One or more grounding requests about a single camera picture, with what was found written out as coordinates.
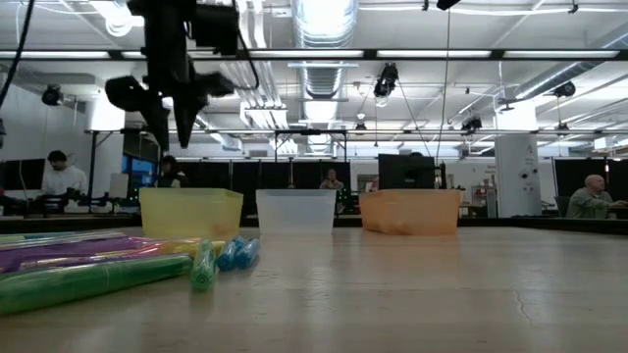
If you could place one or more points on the black hanging spotlight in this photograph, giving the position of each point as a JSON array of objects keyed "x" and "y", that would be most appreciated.
[
  {"x": 564, "y": 89},
  {"x": 51, "y": 95},
  {"x": 471, "y": 124},
  {"x": 386, "y": 78}
]

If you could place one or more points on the clear plastic bin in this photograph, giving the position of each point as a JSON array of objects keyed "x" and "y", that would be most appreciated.
[{"x": 296, "y": 211}]

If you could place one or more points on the white ceiling box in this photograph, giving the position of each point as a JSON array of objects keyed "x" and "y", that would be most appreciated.
[{"x": 105, "y": 115}]

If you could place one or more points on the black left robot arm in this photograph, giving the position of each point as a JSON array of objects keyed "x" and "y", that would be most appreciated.
[{"x": 167, "y": 15}]

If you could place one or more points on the yellow plastic bin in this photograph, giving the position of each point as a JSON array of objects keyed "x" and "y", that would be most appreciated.
[{"x": 191, "y": 211}]

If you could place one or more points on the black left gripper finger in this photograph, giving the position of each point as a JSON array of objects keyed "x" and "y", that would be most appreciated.
[
  {"x": 162, "y": 122},
  {"x": 185, "y": 117}
]

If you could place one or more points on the person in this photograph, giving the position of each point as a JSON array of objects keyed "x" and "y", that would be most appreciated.
[
  {"x": 61, "y": 181},
  {"x": 332, "y": 184},
  {"x": 172, "y": 176},
  {"x": 591, "y": 203},
  {"x": 373, "y": 185}
]

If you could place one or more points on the background black robot rig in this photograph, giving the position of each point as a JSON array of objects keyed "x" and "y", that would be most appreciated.
[{"x": 59, "y": 201}]

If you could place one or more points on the orange plastic bin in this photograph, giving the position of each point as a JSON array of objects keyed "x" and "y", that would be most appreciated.
[{"x": 409, "y": 211}]

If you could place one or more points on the black curtain partition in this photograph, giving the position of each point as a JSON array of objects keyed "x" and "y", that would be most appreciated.
[
  {"x": 618, "y": 176},
  {"x": 284, "y": 176}
]

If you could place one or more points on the green highlighter marker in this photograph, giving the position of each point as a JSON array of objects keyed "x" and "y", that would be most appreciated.
[
  {"x": 73, "y": 287},
  {"x": 202, "y": 269}
]

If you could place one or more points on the black monitor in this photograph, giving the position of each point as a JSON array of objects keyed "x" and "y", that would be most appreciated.
[
  {"x": 24, "y": 174},
  {"x": 407, "y": 171}
]

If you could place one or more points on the background black metal frame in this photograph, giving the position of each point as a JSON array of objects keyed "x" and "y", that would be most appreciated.
[{"x": 92, "y": 162}]

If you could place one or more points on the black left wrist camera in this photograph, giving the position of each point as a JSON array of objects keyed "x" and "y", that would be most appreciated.
[{"x": 216, "y": 29}]

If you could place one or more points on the red highlighter marker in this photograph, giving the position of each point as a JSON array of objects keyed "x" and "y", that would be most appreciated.
[{"x": 157, "y": 250}]

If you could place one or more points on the blue lit screen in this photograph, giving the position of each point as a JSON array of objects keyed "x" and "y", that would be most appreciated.
[{"x": 142, "y": 166}]

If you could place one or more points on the slanted silver ceiling duct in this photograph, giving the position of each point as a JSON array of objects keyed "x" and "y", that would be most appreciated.
[{"x": 554, "y": 78}]

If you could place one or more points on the large silver ceiling duct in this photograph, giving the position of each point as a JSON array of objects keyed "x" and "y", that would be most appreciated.
[{"x": 324, "y": 73}]

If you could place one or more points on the black crossbar with light strips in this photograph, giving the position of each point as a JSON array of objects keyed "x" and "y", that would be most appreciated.
[{"x": 498, "y": 54}]

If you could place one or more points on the white pillar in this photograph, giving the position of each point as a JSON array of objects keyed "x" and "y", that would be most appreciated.
[{"x": 515, "y": 166}]

